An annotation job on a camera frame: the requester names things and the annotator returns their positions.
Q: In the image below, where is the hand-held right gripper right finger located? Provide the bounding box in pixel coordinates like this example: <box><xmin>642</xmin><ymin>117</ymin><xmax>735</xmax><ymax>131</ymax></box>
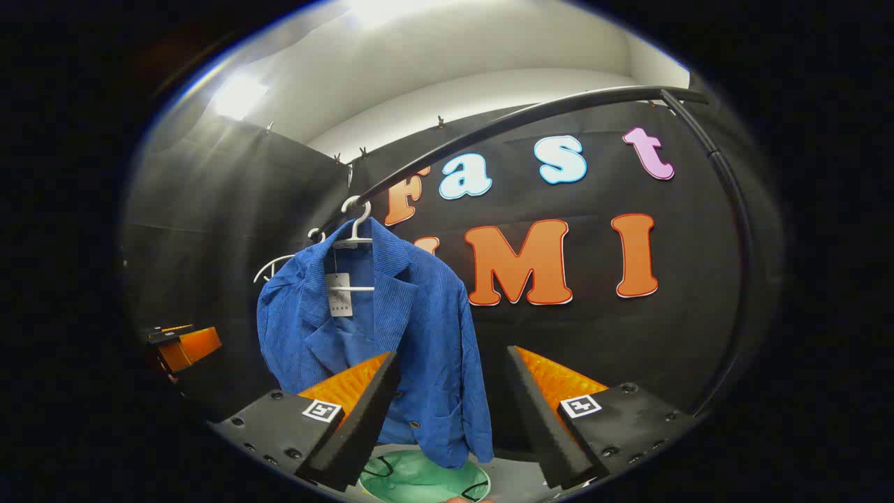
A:
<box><xmin>505</xmin><ymin>345</ymin><xmax>699</xmax><ymax>491</ymax></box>

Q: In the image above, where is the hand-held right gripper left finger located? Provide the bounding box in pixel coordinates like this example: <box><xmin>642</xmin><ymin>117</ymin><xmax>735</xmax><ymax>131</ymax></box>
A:
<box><xmin>210</xmin><ymin>351</ymin><xmax>402</xmax><ymax>492</ymax></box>

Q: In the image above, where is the green laundry hamper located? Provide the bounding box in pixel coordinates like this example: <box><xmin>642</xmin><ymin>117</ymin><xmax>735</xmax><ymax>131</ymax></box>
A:
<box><xmin>358</xmin><ymin>449</ymin><xmax>491</xmax><ymax>503</ymax></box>

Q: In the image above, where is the blue corduroy jacket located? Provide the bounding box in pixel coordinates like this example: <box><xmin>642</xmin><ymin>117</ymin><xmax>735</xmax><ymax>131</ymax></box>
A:
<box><xmin>256</xmin><ymin>217</ymin><xmax>494</xmax><ymax>470</ymax></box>

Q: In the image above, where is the white plastic hanger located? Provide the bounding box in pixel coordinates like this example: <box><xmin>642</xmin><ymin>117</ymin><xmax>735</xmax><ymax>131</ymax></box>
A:
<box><xmin>254</xmin><ymin>229</ymin><xmax>326</xmax><ymax>284</ymax></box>
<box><xmin>332</xmin><ymin>197</ymin><xmax>376</xmax><ymax>293</ymax></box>

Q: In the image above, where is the black metal clothes rack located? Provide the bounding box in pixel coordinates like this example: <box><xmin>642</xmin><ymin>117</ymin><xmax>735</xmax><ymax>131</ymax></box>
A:
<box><xmin>314</xmin><ymin>85</ymin><xmax>759</xmax><ymax>416</ymax></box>

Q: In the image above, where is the black backdrop cloth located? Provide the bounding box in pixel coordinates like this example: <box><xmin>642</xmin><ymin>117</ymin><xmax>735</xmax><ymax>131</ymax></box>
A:
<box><xmin>347</xmin><ymin>98</ymin><xmax>752</xmax><ymax>455</ymax></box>
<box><xmin>124</xmin><ymin>115</ymin><xmax>353</xmax><ymax>420</ymax></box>

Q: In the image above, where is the ceiling light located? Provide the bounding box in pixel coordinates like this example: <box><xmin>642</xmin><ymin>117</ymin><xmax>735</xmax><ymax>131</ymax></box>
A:
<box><xmin>346</xmin><ymin>0</ymin><xmax>434</xmax><ymax>25</ymax></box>
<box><xmin>210</xmin><ymin>73</ymin><xmax>270</xmax><ymax>119</ymax></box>

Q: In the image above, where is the row of small backdrop clips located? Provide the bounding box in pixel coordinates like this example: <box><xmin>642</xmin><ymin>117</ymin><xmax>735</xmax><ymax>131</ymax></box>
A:
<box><xmin>264</xmin><ymin>98</ymin><xmax>675</xmax><ymax>165</ymax></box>

